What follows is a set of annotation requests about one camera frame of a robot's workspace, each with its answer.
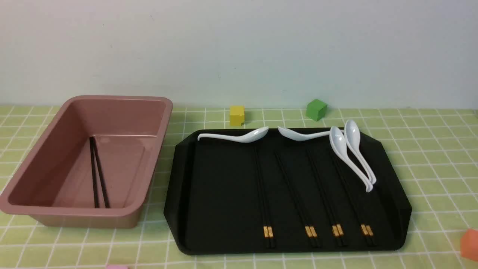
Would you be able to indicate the plain black chopstick left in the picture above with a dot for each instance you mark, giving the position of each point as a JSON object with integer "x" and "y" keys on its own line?
{"x": 93, "y": 173}

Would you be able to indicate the pink block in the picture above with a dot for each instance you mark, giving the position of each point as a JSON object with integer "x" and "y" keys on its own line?
{"x": 116, "y": 267}

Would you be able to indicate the plain black chopstick right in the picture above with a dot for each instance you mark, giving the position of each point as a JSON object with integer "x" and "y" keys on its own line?
{"x": 99, "y": 173}

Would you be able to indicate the yellow cube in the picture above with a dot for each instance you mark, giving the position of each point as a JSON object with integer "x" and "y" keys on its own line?
{"x": 236, "y": 115}

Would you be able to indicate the green cube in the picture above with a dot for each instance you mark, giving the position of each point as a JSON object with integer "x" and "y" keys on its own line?
{"x": 316, "y": 109}

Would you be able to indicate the black serving tray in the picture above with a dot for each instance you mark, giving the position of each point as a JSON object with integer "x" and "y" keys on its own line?
{"x": 212, "y": 204}

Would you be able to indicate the plain black chopstick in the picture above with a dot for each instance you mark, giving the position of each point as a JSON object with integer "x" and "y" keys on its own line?
{"x": 99, "y": 173}
{"x": 93, "y": 173}

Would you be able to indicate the orange block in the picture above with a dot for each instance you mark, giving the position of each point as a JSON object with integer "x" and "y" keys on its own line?
{"x": 469, "y": 245}

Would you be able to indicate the pink plastic bin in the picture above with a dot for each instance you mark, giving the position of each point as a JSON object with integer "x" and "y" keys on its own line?
{"x": 53, "y": 185}

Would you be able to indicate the white ceramic spoon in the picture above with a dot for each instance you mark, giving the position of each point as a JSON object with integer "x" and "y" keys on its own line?
{"x": 340, "y": 148}
{"x": 250, "y": 137}
{"x": 352, "y": 136}
{"x": 296, "y": 136}

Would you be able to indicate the green checkered tablecloth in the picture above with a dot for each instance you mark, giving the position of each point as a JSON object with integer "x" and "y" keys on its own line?
{"x": 434, "y": 152}

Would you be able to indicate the gold-banded black chopstick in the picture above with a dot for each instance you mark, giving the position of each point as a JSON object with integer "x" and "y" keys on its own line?
{"x": 268, "y": 211}
{"x": 310, "y": 223}
{"x": 262, "y": 199}
{"x": 296, "y": 200}
{"x": 352, "y": 200}
{"x": 327, "y": 198}
{"x": 362, "y": 214}
{"x": 323, "y": 198}

